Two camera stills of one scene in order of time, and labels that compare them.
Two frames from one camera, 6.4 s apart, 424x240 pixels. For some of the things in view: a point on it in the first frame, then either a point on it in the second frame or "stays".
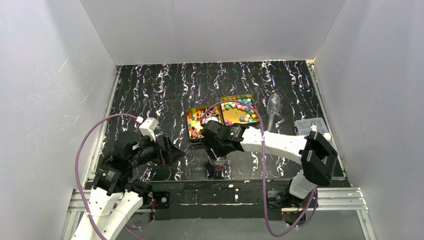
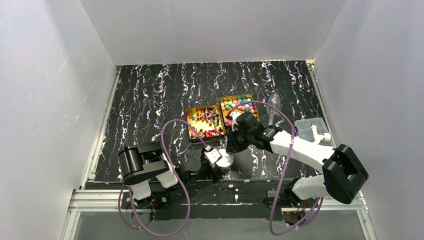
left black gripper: x=164 y=149 → x=205 y=162
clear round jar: x=220 y=162 → x=227 y=171
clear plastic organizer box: x=302 y=127 stays
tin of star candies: x=235 y=112 stays
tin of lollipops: x=195 y=116 stays
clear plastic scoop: x=273 y=103 stays
